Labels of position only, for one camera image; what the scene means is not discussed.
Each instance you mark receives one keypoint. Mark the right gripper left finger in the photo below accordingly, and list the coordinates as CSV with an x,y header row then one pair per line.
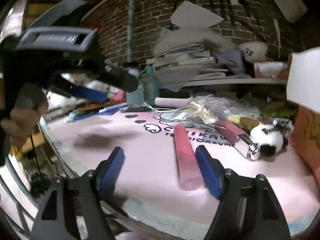
x,y
108,172

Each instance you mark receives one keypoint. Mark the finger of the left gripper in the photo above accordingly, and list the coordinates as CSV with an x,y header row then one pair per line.
x,y
89,94

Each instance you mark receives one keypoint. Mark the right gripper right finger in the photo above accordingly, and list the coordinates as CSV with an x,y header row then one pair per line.
x,y
212,172

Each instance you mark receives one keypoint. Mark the pink translucent rectangular tube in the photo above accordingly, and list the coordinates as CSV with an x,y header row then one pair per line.
x,y
189,172

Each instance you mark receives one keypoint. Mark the dark pink lipstick box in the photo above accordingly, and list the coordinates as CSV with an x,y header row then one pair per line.
x,y
239,139

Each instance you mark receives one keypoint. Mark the person left hand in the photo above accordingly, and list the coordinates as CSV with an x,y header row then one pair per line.
x,y
22,122

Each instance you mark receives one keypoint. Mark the pink tissue packet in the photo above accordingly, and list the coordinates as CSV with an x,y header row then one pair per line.
x,y
116,94

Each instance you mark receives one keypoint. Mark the white pen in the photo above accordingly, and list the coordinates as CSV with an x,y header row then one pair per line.
x,y
113,107

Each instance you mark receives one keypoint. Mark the pink desk mat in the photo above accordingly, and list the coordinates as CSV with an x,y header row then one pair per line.
x,y
148,188

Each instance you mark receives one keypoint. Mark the clear bottle pale liquid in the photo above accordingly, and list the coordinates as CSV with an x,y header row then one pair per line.
x,y
136,98

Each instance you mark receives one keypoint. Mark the yellow brown plush toy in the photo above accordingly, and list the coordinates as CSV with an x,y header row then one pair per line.
x,y
243,122

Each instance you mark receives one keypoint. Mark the ribbon bows in plastic bag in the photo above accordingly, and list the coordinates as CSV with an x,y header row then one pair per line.
x,y
202,112

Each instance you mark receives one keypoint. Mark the teal capped clear bottle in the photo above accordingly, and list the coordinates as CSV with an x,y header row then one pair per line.
x,y
151,85

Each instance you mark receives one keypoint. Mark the stack of books and papers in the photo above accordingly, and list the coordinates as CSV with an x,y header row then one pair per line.
x,y
180,60

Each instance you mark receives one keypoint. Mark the purple cloth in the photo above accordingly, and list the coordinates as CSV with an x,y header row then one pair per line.
x,y
232,59

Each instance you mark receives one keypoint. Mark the panda ceramic bowl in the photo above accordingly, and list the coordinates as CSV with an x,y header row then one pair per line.
x,y
254,51

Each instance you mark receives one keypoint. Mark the panda plush keychain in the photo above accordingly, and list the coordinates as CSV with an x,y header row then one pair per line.
x,y
271,138

